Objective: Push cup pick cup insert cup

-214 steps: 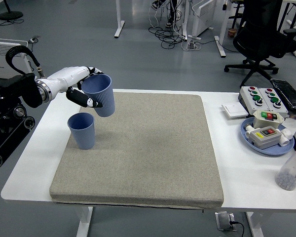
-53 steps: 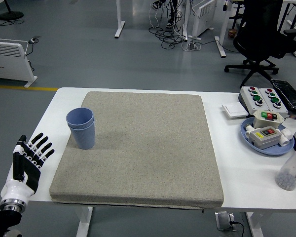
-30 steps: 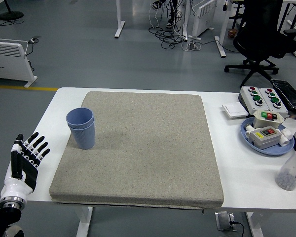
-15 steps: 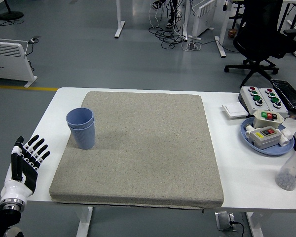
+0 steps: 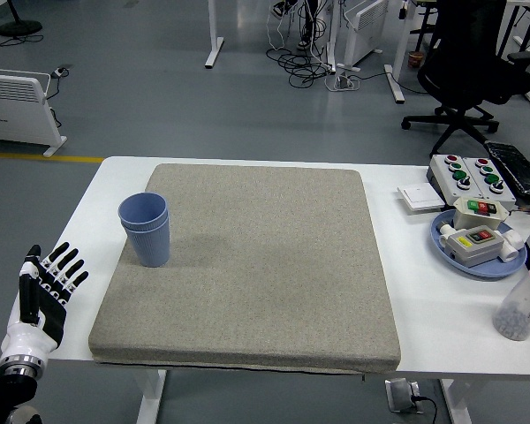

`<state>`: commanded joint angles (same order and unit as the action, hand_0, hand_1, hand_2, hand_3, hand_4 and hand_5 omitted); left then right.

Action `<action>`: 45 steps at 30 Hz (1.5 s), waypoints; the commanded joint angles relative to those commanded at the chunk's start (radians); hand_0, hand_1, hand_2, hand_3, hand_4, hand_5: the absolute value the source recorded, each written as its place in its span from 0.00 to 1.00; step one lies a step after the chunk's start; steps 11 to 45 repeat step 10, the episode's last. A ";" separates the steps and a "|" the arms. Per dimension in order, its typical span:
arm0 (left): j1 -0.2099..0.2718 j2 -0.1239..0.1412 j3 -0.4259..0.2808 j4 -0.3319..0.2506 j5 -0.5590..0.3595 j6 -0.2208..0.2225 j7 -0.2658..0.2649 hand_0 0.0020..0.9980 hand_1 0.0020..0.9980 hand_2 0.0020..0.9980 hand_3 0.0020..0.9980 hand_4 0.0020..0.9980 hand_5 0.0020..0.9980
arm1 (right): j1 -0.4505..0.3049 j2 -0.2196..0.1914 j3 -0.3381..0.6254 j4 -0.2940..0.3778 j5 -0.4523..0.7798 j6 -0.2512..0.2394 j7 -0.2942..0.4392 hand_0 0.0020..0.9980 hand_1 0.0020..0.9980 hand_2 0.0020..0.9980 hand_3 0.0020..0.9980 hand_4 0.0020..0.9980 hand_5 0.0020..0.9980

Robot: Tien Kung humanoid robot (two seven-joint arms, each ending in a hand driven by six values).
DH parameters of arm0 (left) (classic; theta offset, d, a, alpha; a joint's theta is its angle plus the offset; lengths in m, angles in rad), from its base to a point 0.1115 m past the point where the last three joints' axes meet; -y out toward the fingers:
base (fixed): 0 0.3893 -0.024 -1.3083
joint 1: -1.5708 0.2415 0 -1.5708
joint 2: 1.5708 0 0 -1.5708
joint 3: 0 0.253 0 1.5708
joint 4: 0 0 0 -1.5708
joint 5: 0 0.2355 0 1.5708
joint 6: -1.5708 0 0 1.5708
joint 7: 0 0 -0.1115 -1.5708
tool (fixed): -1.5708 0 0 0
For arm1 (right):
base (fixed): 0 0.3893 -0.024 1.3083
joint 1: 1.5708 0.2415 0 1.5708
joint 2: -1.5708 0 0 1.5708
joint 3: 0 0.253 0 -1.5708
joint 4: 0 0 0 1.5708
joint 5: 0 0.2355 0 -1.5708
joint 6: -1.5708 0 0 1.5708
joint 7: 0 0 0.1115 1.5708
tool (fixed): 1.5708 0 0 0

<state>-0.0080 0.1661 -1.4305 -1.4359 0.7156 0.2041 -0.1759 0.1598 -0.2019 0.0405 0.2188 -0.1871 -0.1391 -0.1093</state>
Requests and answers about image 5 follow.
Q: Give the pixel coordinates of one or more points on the small grey power strip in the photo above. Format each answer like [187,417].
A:
[62,70]

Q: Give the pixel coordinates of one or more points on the blue ribbed plastic cup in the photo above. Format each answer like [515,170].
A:
[141,207]
[150,249]

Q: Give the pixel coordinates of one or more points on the blue plastic plate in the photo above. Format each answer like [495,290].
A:
[490,269]

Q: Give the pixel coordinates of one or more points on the grey push-button control box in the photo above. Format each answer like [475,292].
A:
[441,176]
[505,192]

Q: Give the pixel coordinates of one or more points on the person's black-white shoe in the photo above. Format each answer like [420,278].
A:
[282,6]

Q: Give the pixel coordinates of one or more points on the white wall switch plate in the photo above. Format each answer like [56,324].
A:
[419,199]

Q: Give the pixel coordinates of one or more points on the black office chair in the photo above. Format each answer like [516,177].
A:
[468,66]

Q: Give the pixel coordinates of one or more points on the silver floor socket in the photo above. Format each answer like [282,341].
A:
[399,395]

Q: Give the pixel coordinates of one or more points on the white three-button switch box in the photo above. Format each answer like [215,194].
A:
[472,218]

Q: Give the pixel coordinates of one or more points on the black wrapped keyboard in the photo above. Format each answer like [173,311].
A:
[519,170]

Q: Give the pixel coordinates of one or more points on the white power strip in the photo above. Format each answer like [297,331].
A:
[344,82]

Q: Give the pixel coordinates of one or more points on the white panel heater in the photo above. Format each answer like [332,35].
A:
[366,26]
[13,115]

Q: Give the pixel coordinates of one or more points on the grey yellow-label switch box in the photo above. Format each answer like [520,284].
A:
[477,252]

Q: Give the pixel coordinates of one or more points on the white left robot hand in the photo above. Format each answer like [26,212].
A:
[26,338]

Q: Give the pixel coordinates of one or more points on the white pipe fitting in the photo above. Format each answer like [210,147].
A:
[510,247]
[446,232]

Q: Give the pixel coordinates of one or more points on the black fan base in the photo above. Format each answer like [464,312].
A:
[20,28]

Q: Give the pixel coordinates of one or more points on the small brown basket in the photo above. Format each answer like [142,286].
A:
[416,59]

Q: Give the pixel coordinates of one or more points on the grey-brown table mat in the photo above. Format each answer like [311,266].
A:
[269,265]

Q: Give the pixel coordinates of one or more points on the red-capped clear plastic bottle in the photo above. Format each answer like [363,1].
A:
[519,309]

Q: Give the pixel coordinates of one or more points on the white desk leg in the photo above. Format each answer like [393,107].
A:
[395,84]
[331,35]
[214,40]

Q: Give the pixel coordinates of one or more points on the white table leg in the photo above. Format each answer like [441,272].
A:
[150,397]
[457,402]

